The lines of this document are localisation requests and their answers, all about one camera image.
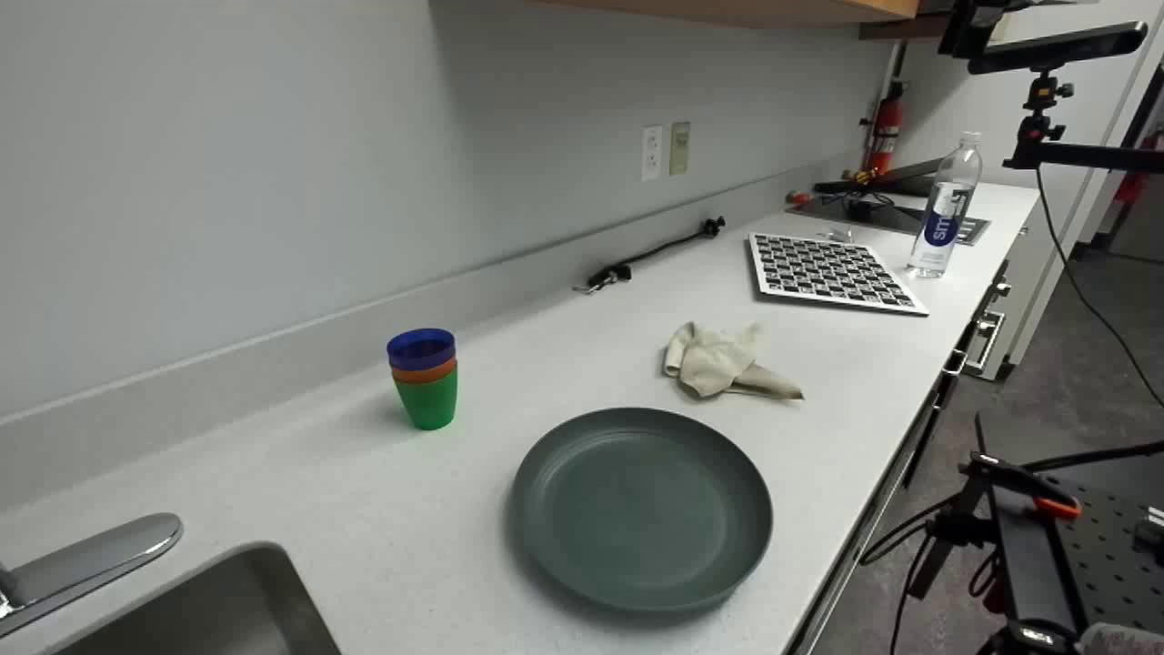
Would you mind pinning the black camera tripod head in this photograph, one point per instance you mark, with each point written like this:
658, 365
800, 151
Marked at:
1042, 130

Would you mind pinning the small red tool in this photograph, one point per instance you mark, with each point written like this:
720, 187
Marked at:
797, 200

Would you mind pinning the red fire extinguisher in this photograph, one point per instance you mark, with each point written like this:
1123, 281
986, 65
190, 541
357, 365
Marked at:
885, 130

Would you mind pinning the black perforated breadboard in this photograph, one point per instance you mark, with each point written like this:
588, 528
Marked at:
1123, 546

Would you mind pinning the steel sink basin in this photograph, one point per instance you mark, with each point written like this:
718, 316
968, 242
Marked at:
220, 612

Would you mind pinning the green plastic cup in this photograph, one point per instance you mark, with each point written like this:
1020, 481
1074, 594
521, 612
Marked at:
430, 403

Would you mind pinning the black stand with red clamp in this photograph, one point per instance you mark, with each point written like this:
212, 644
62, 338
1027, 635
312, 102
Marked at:
1012, 531

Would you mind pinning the beige wall switch plate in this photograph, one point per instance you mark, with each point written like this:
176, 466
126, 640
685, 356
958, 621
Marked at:
683, 148

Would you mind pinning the black white calibration checkerboard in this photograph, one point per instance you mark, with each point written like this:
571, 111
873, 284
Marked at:
829, 273

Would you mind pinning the black counter mat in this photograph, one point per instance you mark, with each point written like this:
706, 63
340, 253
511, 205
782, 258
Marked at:
891, 216

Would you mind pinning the black camera bar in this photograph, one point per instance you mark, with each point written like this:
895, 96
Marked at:
1059, 46

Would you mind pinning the black rod tool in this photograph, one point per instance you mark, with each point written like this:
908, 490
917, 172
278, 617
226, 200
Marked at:
655, 253

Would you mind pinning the white wall outlet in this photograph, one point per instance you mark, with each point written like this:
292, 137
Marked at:
651, 155

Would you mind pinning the dark green round plate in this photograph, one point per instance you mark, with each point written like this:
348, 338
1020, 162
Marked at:
641, 512

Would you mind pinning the beige cloth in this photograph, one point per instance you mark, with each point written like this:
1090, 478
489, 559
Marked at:
713, 360

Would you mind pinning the silver faucet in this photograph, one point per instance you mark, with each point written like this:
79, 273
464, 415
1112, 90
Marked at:
91, 561

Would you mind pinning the orange plastic cup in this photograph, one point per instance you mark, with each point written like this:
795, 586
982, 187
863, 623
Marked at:
427, 375

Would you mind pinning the clear plastic water bottle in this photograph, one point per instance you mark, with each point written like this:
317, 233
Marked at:
942, 218

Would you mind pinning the blue plastic cup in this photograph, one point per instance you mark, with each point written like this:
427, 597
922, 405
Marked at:
421, 347

